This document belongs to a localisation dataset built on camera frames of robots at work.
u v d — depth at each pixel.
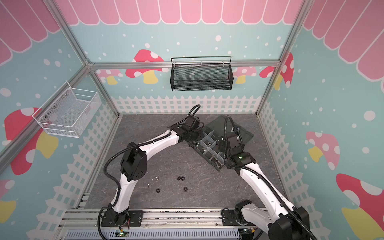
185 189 0.83
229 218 0.74
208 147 0.97
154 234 0.71
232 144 0.58
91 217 0.76
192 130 0.76
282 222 0.38
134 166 0.55
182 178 0.87
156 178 0.87
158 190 0.83
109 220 0.73
